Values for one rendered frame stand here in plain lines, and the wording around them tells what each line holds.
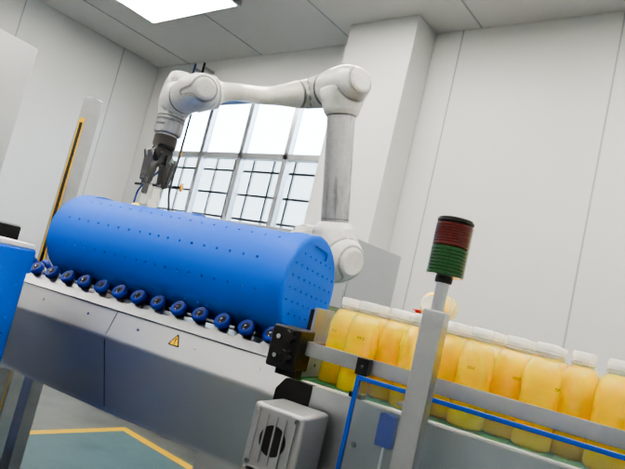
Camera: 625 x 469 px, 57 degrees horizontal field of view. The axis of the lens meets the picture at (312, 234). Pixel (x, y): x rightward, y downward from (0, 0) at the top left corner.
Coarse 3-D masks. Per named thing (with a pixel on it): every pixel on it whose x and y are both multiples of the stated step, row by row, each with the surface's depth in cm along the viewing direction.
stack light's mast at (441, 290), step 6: (444, 216) 97; (450, 216) 96; (462, 222) 95; (468, 222) 95; (438, 276) 96; (444, 276) 96; (438, 282) 96; (444, 282) 96; (450, 282) 96; (438, 288) 96; (444, 288) 96; (438, 294) 96; (444, 294) 96; (432, 300) 97; (438, 300) 96; (444, 300) 96; (432, 306) 96; (438, 306) 95; (444, 306) 96
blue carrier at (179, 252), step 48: (48, 240) 177; (96, 240) 167; (144, 240) 159; (192, 240) 152; (240, 240) 147; (288, 240) 143; (144, 288) 161; (192, 288) 150; (240, 288) 142; (288, 288) 139
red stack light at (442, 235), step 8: (440, 224) 97; (448, 224) 95; (456, 224) 95; (464, 224) 95; (440, 232) 96; (448, 232) 95; (456, 232) 95; (464, 232) 95; (472, 232) 97; (432, 240) 98; (440, 240) 96; (448, 240) 95; (456, 240) 95; (464, 240) 95; (464, 248) 95
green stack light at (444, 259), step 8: (432, 248) 97; (440, 248) 95; (448, 248) 95; (456, 248) 94; (432, 256) 96; (440, 256) 95; (448, 256) 94; (456, 256) 94; (464, 256) 95; (432, 264) 96; (440, 264) 95; (448, 264) 94; (456, 264) 94; (464, 264) 95; (432, 272) 95; (440, 272) 94; (448, 272) 94; (456, 272) 94; (464, 272) 96
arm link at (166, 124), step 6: (162, 114) 180; (156, 120) 181; (162, 120) 180; (168, 120) 180; (174, 120) 180; (180, 120) 182; (156, 126) 181; (162, 126) 179; (168, 126) 179; (174, 126) 180; (180, 126) 182; (156, 132) 184; (162, 132) 180; (168, 132) 180; (174, 132) 180; (180, 132) 183
